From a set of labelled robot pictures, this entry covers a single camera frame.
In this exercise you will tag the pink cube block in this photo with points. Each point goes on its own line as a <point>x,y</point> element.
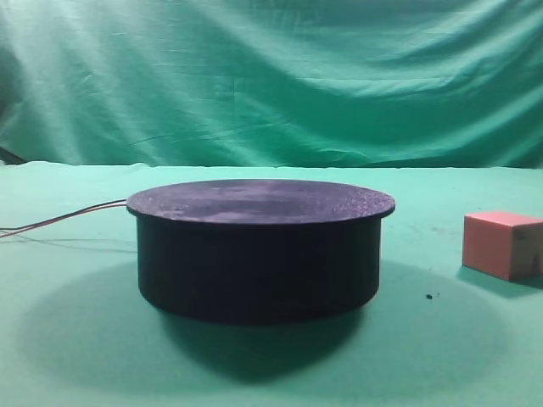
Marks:
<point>503,245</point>

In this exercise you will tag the black round turntable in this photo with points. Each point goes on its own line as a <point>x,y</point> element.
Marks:
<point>259,252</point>

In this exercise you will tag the green backdrop cloth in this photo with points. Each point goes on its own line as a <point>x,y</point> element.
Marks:
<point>273,83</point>

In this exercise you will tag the green table cloth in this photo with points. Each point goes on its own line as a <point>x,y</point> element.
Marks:
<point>76,332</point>

